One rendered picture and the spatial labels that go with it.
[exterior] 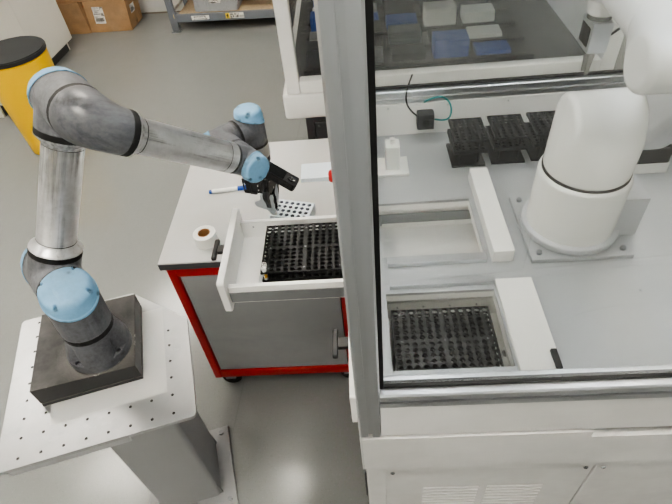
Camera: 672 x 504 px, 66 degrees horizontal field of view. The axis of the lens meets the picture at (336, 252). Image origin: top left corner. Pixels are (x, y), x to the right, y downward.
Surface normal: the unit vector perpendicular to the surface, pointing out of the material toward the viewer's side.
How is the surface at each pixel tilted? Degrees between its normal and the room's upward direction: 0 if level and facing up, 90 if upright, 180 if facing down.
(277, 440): 0
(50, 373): 3
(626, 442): 90
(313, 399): 0
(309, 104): 90
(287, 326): 90
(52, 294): 9
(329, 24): 90
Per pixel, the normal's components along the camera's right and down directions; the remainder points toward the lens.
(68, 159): 0.63, 0.51
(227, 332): 0.00, 0.71
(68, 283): 0.05, -0.65
